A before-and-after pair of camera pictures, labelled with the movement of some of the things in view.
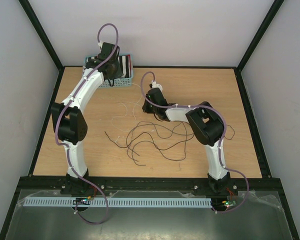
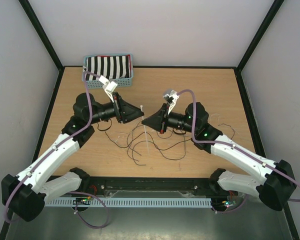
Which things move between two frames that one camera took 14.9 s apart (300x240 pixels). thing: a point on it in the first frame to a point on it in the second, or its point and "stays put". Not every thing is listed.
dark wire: x=156 y=147 stays put
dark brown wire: x=150 y=135 stays put
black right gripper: x=146 y=108 to x=158 y=120
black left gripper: x=118 y=73 to x=124 y=111
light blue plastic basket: x=121 y=82 stays put
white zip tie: x=115 y=117 to x=144 y=129
